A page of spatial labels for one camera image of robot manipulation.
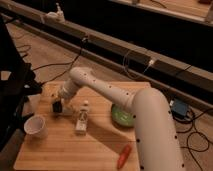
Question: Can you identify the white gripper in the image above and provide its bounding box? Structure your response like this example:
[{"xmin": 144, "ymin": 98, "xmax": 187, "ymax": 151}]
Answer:
[{"xmin": 52, "ymin": 79, "xmax": 80, "ymax": 109}]

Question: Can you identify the black eraser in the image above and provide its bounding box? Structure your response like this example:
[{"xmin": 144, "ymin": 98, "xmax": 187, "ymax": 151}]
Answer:
[{"xmin": 52, "ymin": 101, "xmax": 62, "ymax": 113}]

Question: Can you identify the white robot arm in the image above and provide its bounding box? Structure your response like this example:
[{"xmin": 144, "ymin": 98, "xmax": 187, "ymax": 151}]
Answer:
[{"xmin": 53, "ymin": 67, "xmax": 186, "ymax": 171}]

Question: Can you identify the white glue bottle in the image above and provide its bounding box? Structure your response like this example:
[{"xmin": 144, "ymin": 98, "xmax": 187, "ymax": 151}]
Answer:
[{"xmin": 75, "ymin": 100, "xmax": 90, "ymax": 135}]

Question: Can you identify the white paper cup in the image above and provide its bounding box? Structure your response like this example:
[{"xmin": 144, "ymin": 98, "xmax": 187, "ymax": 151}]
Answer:
[{"xmin": 24, "ymin": 115, "xmax": 48, "ymax": 139}]

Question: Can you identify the black tripod equipment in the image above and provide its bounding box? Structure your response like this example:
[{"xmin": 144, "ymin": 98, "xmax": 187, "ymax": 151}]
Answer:
[{"xmin": 0, "ymin": 15, "xmax": 42, "ymax": 152}]

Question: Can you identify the green bowl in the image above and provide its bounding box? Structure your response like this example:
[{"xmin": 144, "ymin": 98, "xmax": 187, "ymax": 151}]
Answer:
[{"xmin": 111, "ymin": 104, "xmax": 134, "ymax": 127}]

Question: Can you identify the orange carrot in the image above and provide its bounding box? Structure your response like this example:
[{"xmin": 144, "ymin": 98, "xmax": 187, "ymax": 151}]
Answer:
[{"xmin": 117, "ymin": 144, "xmax": 132, "ymax": 169}]

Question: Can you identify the blue power box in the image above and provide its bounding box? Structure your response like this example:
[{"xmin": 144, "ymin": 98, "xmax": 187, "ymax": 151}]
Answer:
[{"xmin": 170, "ymin": 99, "xmax": 189, "ymax": 118}]

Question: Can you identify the black floor cable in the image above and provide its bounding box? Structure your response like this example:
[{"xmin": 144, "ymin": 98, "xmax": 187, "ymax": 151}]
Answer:
[{"xmin": 16, "ymin": 36, "xmax": 90, "ymax": 84}]

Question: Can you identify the long metal rail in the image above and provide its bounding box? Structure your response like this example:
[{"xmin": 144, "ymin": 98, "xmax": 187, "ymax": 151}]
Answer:
[{"xmin": 0, "ymin": 0, "xmax": 213, "ymax": 91}]

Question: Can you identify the white object on rail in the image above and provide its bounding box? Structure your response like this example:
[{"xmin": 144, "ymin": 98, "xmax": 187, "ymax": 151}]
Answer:
[{"xmin": 46, "ymin": 4, "xmax": 65, "ymax": 22}]

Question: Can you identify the thin white cable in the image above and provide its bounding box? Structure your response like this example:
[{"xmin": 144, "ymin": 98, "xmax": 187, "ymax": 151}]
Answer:
[{"xmin": 121, "ymin": 46, "xmax": 156, "ymax": 81}]

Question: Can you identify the black cables right floor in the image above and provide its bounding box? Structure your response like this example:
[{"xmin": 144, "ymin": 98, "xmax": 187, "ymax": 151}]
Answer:
[{"xmin": 169, "ymin": 106, "xmax": 213, "ymax": 171}]

